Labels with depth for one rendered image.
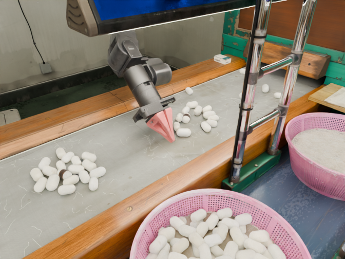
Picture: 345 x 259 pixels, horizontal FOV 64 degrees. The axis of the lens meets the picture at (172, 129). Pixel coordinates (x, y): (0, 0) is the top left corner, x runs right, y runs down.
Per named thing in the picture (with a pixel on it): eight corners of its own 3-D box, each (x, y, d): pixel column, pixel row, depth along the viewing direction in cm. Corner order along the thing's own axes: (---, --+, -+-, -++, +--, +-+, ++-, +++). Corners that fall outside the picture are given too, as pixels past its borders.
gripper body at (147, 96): (178, 100, 67) (163, 75, 68) (144, 114, 62) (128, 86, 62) (167, 111, 73) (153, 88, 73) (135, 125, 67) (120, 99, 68)
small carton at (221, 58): (213, 60, 111) (213, 55, 110) (219, 58, 113) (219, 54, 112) (225, 65, 107) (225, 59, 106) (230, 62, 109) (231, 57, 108)
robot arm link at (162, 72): (107, 62, 72) (120, 39, 66) (139, 57, 80) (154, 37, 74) (129, 99, 70) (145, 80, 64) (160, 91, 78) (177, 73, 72)
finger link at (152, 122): (194, 129, 66) (174, 96, 67) (171, 141, 62) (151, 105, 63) (181, 139, 71) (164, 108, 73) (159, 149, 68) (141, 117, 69)
